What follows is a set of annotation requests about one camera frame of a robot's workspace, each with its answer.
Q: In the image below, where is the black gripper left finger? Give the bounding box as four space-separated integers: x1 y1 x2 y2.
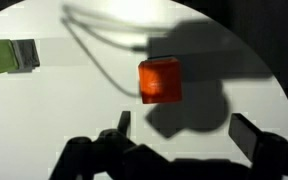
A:
117 111 131 135

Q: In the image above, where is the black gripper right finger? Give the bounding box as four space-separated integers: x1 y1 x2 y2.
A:
228 113 263 163

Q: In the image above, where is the orange block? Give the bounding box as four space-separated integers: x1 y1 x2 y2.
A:
138 57 182 104

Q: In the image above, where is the lime green block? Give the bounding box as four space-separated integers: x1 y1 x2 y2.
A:
0 39 18 73

